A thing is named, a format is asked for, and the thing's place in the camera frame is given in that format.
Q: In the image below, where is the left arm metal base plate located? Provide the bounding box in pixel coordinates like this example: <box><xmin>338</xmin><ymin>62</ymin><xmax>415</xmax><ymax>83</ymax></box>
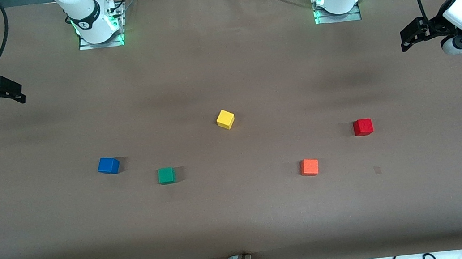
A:
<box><xmin>311</xmin><ymin>0</ymin><xmax>364</xmax><ymax>27</ymax></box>

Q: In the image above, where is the yellow wooden block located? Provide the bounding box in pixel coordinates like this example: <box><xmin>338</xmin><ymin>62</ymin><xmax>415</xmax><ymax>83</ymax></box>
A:
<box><xmin>215</xmin><ymin>108</ymin><xmax>237</xmax><ymax>132</ymax></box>

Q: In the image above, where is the orange wooden block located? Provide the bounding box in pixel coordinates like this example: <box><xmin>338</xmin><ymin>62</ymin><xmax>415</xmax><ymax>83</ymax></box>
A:
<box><xmin>299</xmin><ymin>157</ymin><xmax>321</xmax><ymax>178</ymax></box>

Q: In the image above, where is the green wooden block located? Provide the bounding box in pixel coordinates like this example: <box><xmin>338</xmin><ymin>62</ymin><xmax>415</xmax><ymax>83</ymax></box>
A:
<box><xmin>157</xmin><ymin>166</ymin><xmax>177</xmax><ymax>186</ymax></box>

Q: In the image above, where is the blue wooden block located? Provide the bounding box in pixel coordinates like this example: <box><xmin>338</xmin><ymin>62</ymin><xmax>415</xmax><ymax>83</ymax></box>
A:
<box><xmin>96</xmin><ymin>155</ymin><xmax>121</xmax><ymax>177</ymax></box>

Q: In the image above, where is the red wooden block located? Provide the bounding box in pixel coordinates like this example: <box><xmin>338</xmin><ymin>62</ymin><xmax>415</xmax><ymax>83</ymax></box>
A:
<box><xmin>352</xmin><ymin>117</ymin><xmax>374</xmax><ymax>137</ymax></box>

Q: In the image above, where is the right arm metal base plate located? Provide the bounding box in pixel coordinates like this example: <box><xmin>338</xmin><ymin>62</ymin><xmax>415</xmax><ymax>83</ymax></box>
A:
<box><xmin>74</xmin><ymin>3</ymin><xmax>128</xmax><ymax>52</ymax></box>

